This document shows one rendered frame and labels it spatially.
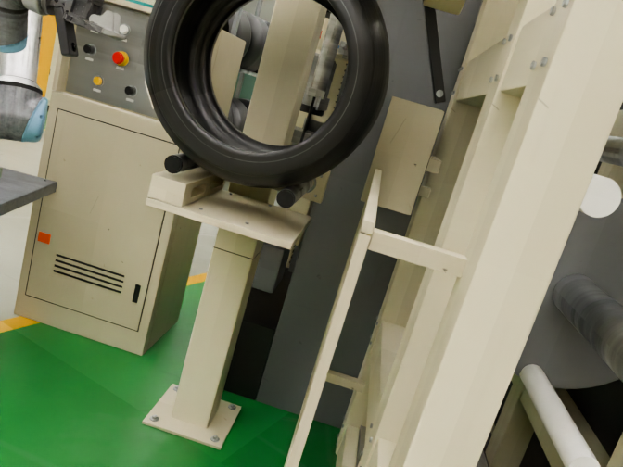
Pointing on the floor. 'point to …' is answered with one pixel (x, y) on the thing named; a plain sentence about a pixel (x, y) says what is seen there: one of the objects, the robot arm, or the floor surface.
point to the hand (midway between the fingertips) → (120, 39)
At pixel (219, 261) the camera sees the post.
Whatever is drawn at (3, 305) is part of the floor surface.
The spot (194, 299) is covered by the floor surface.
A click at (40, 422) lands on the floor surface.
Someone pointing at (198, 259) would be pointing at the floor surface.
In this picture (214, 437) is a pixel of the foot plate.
